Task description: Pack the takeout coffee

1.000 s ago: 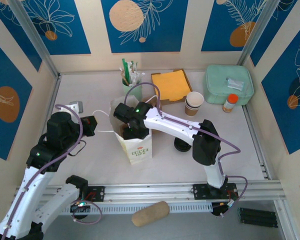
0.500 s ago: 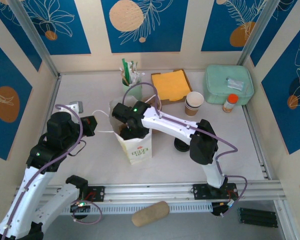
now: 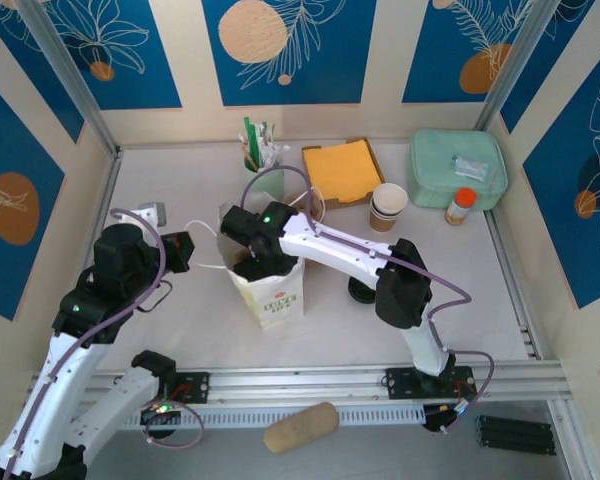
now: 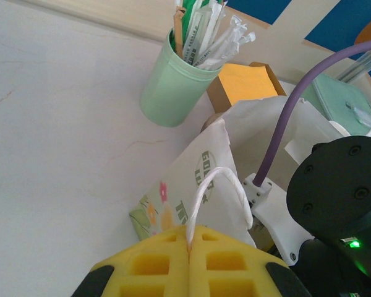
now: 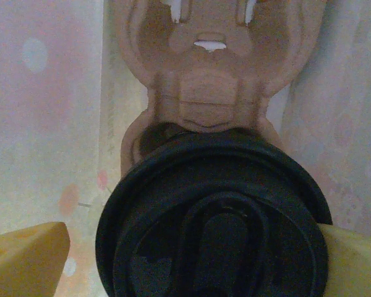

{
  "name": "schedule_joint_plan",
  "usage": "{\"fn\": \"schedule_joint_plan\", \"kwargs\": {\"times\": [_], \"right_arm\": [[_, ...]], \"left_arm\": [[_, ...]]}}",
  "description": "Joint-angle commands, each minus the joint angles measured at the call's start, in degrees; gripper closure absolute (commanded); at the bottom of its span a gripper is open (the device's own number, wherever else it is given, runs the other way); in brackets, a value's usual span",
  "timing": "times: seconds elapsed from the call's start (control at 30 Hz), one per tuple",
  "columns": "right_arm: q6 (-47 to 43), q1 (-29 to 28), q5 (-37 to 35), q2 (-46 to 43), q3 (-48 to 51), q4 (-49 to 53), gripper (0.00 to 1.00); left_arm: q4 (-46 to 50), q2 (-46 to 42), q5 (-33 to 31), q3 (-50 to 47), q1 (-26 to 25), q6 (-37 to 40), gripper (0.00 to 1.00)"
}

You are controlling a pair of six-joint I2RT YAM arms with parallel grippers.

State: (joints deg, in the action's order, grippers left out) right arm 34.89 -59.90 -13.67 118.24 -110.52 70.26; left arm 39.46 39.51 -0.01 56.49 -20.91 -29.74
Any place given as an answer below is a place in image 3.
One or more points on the single pulp cup carrier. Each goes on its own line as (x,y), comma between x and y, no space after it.
(234,257)

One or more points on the white paper bag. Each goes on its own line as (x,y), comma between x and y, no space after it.
(275,305)

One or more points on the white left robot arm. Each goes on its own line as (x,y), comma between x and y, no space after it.
(65,380)

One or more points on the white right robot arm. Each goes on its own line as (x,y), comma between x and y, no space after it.
(340,245)

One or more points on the mint green utensil cup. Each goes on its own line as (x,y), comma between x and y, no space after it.
(272,185)

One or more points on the plain white wrapped straw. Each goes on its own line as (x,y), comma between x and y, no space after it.
(283,150)
(276,157)

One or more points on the wooden stirrer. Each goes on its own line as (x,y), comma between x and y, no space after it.
(246,152)

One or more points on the white printed wrapped straw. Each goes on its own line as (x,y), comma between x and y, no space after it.
(263,145)
(270,142)

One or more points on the cardboard napkin tray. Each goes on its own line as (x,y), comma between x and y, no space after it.
(345,204)

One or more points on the green wrapped straw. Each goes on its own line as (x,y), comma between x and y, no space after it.
(251,137)

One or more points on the yellow napkin stack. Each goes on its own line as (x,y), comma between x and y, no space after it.
(345,167)

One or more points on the black cup lid stack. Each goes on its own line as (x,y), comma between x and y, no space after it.
(361,294)

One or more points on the brown paper cup stack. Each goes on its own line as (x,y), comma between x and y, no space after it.
(387,205)

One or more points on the black base connector board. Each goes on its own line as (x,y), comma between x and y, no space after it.
(160,415)
(445,417)

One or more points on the orange capped bottle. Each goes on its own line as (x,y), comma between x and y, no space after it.
(461,207)

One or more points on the mint green zip pouch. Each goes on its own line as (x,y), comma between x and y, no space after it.
(450,145)

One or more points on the brown cork roll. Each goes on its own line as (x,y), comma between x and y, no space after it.
(300,427)

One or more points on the small clear plastic packet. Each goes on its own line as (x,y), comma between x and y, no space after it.
(470,166)

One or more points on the black ridged block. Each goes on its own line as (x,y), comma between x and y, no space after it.
(515,435)

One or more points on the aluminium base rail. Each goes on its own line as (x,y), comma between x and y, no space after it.
(300,382)

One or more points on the aluminium frame post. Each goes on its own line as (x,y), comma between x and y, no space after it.
(71,75)
(516,65)

